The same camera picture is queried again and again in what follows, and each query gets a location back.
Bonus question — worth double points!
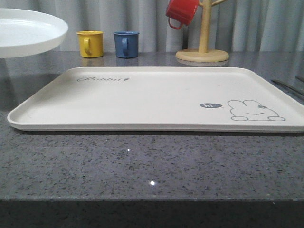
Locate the blue enamel mug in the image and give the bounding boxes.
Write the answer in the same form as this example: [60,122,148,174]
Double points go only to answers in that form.
[114,31,139,58]

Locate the cream rabbit serving tray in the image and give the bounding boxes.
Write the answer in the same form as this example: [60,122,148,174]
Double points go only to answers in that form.
[7,67,304,133]

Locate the grey pleated curtain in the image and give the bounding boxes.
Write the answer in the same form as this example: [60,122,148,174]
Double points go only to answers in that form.
[0,0,304,52]

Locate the white round plate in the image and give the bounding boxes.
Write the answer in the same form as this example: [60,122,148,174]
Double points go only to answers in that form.
[0,8,68,58]

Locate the wooden mug tree stand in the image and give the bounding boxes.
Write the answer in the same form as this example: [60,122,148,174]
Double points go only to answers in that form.
[175,0,229,63]

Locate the red enamel mug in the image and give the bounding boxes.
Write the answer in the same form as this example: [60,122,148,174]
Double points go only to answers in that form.
[166,0,200,29]

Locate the silver metal fork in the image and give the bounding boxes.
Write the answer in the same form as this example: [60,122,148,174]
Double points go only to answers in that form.
[271,79,304,97]

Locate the yellow enamel mug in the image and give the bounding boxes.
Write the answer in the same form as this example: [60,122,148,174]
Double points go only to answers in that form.
[76,30,104,58]

